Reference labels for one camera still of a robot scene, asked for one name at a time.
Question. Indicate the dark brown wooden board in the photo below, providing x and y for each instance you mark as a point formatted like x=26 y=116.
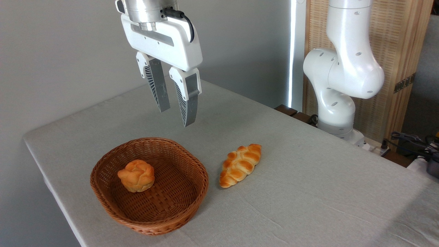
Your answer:
x=286 y=109

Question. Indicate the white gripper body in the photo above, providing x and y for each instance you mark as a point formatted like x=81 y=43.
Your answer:
x=171 y=44

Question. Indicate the white vertical light post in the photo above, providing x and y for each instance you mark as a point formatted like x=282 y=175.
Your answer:
x=297 y=51

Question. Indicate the grey box device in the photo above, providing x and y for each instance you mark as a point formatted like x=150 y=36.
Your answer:
x=433 y=168

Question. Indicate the grey tablecloth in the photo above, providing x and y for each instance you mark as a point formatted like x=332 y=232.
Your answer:
x=308 y=192

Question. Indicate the brown wicker basket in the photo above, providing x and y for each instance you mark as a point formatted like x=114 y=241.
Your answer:
x=168 y=206

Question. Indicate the white power strip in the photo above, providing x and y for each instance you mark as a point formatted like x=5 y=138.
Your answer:
x=374 y=146

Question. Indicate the dark metal screen hinge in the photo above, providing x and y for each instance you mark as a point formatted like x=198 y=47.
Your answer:
x=404 y=83

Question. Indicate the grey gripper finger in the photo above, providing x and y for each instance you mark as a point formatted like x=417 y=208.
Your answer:
x=188 y=103
x=158 y=89

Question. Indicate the round knotted bread roll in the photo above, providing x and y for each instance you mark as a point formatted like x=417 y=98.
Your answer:
x=136 y=175

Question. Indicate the long braided bread loaf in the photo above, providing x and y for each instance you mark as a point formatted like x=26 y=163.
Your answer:
x=240 y=164

